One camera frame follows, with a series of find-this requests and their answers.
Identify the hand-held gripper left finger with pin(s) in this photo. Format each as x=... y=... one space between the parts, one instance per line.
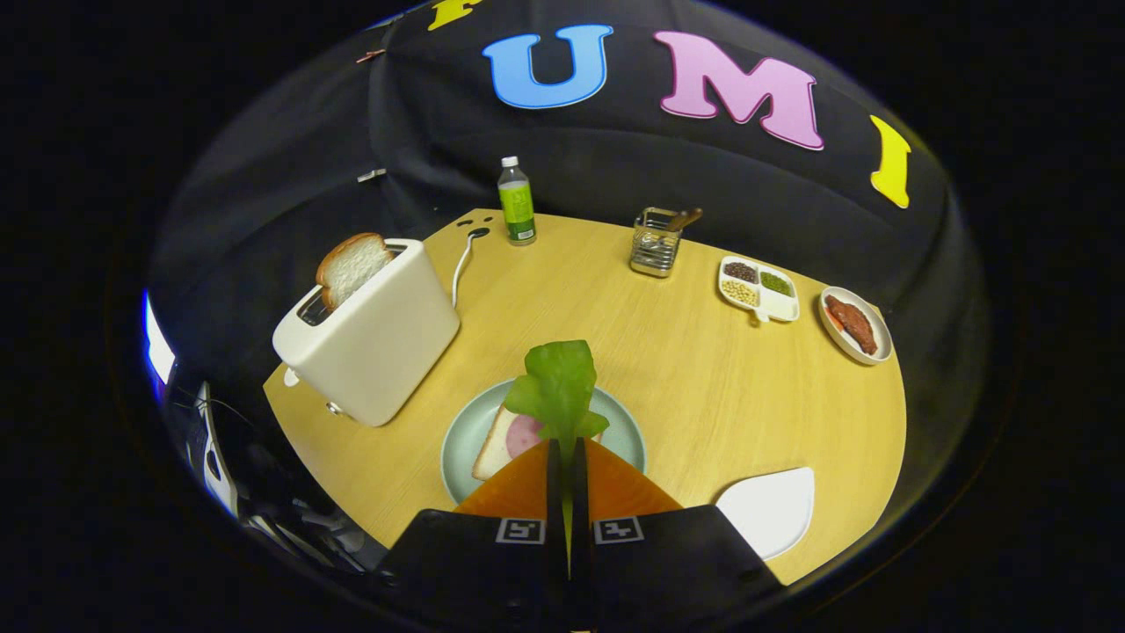
x=554 y=527

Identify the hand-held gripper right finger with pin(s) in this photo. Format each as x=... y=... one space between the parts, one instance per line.
x=580 y=527

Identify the green lettuce leaf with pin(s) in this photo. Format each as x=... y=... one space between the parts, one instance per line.
x=558 y=387

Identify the toasted bread slice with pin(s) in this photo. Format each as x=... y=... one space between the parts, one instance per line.
x=352 y=268

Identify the pink ham slice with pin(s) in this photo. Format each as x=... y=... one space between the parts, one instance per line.
x=525 y=435

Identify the white bread slice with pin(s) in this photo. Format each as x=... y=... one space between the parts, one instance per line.
x=492 y=453

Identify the pale green round plate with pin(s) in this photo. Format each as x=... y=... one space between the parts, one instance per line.
x=620 y=431

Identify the white rounded plate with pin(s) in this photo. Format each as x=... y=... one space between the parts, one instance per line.
x=769 y=514

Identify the white toaster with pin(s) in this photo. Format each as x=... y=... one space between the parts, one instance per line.
x=378 y=352

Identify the metal utensil holder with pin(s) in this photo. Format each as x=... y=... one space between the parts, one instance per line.
x=655 y=255

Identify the pile of yellow beans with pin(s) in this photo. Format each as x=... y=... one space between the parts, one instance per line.
x=740 y=293

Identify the white divided dish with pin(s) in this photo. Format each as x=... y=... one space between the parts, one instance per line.
x=780 y=306

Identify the pile of dark beans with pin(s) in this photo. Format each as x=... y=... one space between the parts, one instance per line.
x=741 y=272

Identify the pile of green beans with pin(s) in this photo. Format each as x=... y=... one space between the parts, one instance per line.
x=777 y=283

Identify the round white meat plate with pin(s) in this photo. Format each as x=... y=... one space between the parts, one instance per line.
x=835 y=334

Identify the green label drink bottle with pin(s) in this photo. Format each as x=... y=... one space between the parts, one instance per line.
x=517 y=207

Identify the wooden spoon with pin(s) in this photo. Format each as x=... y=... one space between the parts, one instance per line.
x=685 y=218

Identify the red meat slice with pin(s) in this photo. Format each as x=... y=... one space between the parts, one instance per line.
x=852 y=323

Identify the white angular device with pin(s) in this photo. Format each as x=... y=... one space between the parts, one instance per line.
x=215 y=457

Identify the black backdrop cloth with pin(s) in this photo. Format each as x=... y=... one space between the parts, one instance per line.
x=615 y=167

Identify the bright lit screen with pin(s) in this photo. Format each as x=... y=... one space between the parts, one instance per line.
x=158 y=343

